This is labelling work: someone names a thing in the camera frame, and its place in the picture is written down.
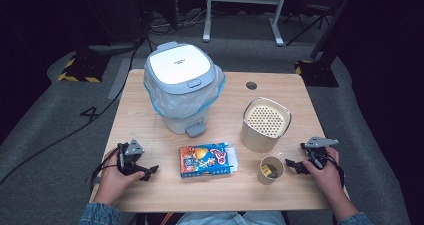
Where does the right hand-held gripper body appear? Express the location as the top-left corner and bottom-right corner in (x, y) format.
(299, 136), (340, 170)

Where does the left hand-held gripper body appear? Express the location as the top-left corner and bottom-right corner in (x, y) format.
(116, 138), (150, 177)

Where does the brown paper cup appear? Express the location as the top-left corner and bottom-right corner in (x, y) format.
(257, 155), (286, 186)

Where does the beige round strainer container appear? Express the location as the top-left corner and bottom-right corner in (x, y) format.
(239, 97), (293, 154)

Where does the colourful blue snack box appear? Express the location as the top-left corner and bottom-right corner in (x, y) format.
(178, 142), (240, 179)

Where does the white pedal trash bin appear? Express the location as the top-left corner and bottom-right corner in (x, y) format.
(143, 41), (226, 139)

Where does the person's right hand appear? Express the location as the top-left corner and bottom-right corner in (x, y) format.
(302, 146), (345, 203)

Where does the person's left hand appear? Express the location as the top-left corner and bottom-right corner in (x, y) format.
(93, 149), (146, 207)

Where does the clear blue-edged bin liner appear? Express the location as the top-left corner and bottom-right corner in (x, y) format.
(143, 64), (227, 120)

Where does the black stand base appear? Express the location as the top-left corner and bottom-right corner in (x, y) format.
(294, 59), (340, 88)

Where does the person's light jeans lap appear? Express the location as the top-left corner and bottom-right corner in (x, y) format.
(175, 211), (288, 225)

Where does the yellow-black striped stand base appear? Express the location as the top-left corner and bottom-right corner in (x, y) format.
(57, 52), (112, 84)

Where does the black tripod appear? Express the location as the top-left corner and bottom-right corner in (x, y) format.
(285, 3), (336, 47)

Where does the right hand-held gripper cable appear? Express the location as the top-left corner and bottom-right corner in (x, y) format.
(326, 154), (347, 190)

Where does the black floor cable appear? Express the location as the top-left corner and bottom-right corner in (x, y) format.
(0, 39), (143, 187)

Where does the grey floor cable cover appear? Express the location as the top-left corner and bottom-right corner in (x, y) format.
(107, 57), (133, 101)

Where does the dark slanted stand post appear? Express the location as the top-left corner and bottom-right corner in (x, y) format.
(309, 0), (360, 61)

